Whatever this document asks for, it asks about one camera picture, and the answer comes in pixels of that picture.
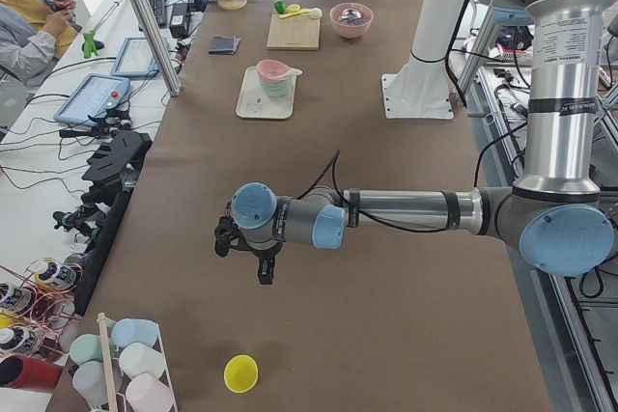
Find yellow plastic spoon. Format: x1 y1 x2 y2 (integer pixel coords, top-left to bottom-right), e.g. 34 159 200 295
278 9 314 19

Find black keyboard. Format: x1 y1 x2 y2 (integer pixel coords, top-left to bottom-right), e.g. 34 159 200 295
148 0 168 28

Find white steamed bun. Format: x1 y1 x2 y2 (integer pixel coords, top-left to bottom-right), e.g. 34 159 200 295
309 8 323 19

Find wooden cutting board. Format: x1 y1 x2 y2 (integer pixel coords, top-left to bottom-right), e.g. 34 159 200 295
267 13 321 51

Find folded grey cloth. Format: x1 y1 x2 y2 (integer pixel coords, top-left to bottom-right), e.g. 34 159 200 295
209 35 240 55

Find cup rack with pastel cups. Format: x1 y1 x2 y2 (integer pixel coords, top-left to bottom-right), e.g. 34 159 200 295
70 313 179 411

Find yellow plastic cup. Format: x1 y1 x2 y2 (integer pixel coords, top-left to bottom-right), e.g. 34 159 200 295
223 354 259 394

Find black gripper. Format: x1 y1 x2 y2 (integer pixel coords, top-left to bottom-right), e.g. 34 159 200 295
214 202 283 285

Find stacked green bowls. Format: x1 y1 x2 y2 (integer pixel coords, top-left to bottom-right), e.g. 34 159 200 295
259 78 294 97

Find aluminium frame post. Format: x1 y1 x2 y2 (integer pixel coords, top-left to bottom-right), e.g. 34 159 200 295
129 0 182 96

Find white ceramic spoon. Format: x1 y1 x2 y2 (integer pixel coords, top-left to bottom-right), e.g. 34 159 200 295
271 69 303 82

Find green lime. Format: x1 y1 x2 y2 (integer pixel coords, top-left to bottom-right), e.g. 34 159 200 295
274 0 286 14

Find large pink bowl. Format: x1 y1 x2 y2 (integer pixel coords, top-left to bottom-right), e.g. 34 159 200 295
329 2 374 39

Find small pink bowl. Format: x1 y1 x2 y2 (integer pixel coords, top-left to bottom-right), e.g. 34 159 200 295
256 59 289 84

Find seated person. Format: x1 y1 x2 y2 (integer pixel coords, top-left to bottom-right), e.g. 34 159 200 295
1 0 80 89

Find blue teach pendant tablet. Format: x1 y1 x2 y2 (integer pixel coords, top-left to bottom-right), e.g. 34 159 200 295
53 73 130 126

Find metal ice scoop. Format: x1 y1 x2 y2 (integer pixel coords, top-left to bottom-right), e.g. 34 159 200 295
338 8 363 25

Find white rectangular serving tray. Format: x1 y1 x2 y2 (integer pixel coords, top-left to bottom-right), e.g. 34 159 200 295
236 66 296 120

